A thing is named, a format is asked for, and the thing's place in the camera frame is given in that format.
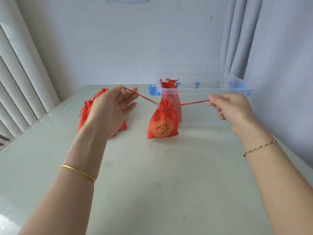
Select clear plastic storage box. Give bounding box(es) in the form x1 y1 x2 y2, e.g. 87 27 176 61
148 75 254 128

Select person's right forearm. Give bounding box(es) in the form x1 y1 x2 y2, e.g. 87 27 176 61
232 119 313 235

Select thin braided bracelet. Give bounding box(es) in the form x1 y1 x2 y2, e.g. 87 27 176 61
243 140 277 157

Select grey curtain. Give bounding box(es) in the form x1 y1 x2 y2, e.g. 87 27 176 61
219 0 313 169

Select white vertical blinds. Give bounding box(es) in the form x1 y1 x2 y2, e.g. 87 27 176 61
0 0 60 145

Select person's left hand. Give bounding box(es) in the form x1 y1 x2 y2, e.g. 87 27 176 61
84 85 139 140

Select person's right hand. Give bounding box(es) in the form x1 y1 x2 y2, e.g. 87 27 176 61
208 93 260 135

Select person's left forearm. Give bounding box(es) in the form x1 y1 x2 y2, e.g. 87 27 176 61
19 124 108 235

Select pile of red drawstring pouches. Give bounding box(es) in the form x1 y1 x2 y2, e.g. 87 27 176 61
78 88 127 137

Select gold bangle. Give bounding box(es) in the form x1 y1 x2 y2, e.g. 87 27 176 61
59 164 96 184

